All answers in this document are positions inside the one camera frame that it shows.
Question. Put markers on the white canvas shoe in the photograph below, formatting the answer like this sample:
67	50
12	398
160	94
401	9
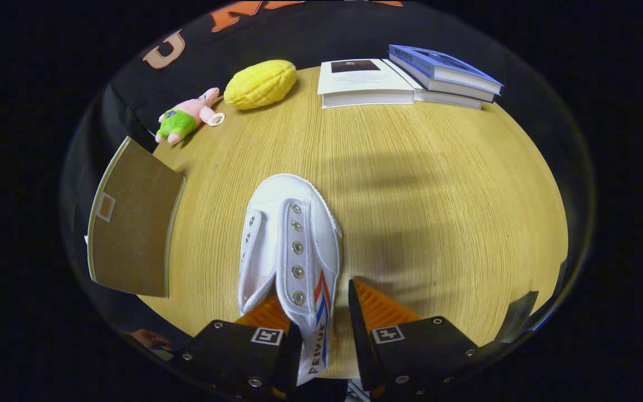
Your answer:
299	223

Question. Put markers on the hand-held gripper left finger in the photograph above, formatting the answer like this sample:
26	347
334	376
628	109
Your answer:
289	363

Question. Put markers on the white portrait cover book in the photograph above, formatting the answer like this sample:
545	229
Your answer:
360	81

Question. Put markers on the blue cover book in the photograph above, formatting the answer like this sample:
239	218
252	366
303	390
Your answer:
450	64
469	90

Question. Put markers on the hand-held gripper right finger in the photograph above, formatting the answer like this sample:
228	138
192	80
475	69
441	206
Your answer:
358	335

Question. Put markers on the pink starfish plush toy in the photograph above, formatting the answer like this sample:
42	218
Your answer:
179	123

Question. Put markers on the beige fabric storage box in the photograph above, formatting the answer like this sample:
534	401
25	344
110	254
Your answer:
132	223

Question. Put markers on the yellow plush cushion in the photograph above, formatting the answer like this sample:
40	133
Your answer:
260	84

